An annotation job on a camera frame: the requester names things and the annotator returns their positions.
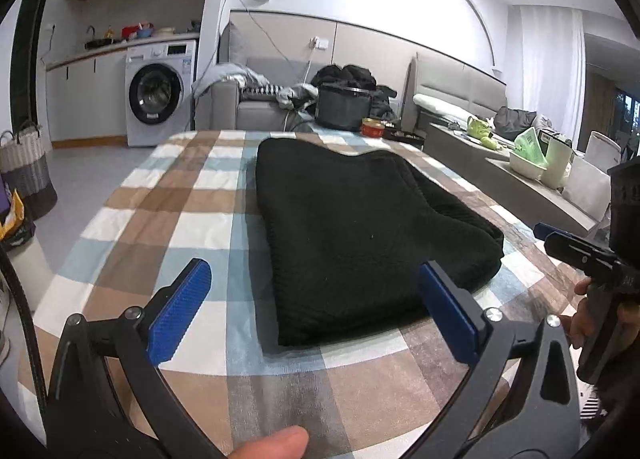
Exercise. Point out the person's left hand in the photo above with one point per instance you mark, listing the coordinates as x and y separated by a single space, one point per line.
289 443

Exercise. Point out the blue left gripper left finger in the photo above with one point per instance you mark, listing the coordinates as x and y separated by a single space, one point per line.
171 310

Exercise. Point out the black food tray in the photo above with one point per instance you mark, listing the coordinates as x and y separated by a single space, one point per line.
403 137

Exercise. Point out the striped cloth on sofa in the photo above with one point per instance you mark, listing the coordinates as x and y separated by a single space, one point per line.
267 93

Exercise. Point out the purple bag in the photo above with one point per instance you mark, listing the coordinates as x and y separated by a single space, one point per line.
5 200

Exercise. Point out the grey sofa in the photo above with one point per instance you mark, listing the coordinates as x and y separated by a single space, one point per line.
257 81

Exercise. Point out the person's right hand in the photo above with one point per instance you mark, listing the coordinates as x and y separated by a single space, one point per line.
579 326

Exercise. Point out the black clothes pile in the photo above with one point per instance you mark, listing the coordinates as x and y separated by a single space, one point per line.
356 77

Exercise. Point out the grey upholstered bed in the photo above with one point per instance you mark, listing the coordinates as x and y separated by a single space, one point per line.
435 74

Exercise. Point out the green plastic bag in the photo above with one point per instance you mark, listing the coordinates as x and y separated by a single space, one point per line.
526 145

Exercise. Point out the white front-load washing machine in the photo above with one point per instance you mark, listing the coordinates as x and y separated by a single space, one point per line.
158 90

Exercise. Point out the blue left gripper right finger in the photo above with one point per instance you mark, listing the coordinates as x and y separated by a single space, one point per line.
457 315

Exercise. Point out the woven laundry basket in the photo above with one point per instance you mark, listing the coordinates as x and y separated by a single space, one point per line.
24 168

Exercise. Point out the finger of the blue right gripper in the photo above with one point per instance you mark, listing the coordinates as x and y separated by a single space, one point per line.
544 230

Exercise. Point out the black knit sweater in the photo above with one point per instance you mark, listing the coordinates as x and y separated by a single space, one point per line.
348 234

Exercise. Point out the checkered plaid tablecloth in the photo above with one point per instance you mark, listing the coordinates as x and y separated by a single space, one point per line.
366 397

